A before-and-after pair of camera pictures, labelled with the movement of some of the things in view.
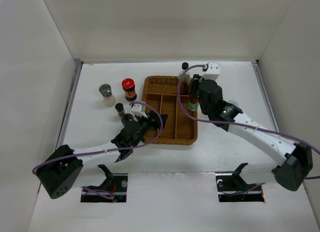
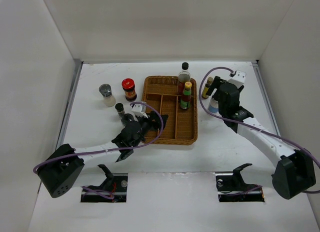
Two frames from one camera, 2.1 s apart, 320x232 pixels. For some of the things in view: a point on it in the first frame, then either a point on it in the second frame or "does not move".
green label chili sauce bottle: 193,103 -> 185,99
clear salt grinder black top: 105,91 does not move
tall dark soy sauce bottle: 184,80 does not move
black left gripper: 155,124 does not move
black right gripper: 195,84 -> 215,84
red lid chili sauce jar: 128,86 does not move
